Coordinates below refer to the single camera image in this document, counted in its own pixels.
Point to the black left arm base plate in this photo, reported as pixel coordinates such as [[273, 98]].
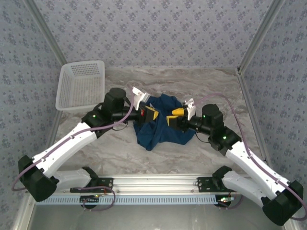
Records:
[[105, 183]]

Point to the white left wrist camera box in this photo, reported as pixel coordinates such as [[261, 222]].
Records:
[[140, 98]]

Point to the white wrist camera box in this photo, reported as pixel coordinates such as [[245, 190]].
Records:
[[140, 98], [192, 111]]

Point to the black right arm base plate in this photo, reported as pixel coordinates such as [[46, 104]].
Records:
[[204, 184]]

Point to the aluminium mounting rail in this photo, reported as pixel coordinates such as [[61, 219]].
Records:
[[153, 184]]

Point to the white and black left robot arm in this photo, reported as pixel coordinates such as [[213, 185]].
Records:
[[67, 146]]

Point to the white perforated plastic basket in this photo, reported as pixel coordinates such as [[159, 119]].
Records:
[[81, 88]]

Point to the blue t-shirt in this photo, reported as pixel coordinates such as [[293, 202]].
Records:
[[163, 134]]

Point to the aluminium frame leg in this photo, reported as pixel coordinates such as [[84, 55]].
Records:
[[22, 216], [291, 227]]

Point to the aluminium frame post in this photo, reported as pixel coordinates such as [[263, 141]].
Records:
[[45, 31], [261, 33]]

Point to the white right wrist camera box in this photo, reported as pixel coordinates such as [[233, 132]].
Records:
[[192, 111]]

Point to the small black controller board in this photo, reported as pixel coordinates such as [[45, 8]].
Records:
[[89, 200], [224, 202]]

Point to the grey metal panel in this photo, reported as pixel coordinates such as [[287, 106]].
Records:
[[153, 218]]

